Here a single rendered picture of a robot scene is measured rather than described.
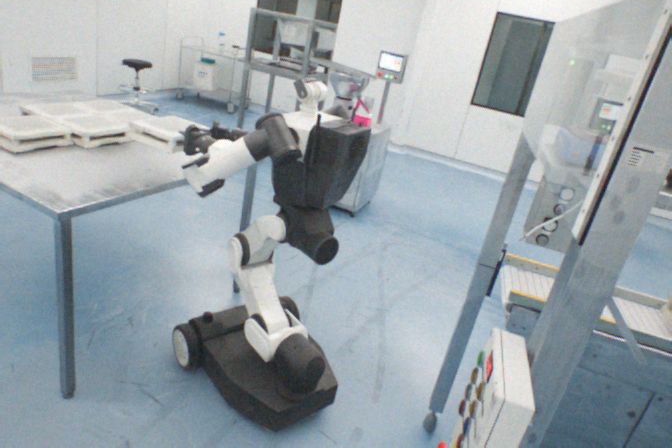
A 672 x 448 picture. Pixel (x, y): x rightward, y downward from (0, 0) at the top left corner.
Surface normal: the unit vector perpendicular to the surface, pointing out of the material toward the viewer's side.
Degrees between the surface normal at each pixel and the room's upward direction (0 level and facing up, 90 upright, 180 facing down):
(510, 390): 1
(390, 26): 90
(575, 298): 90
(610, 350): 90
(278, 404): 0
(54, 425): 0
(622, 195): 90
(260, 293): 42
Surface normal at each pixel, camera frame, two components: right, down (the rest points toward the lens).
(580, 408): -0.28, 0.29
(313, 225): 0.58, -0.37
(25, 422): 0.19, -0.91
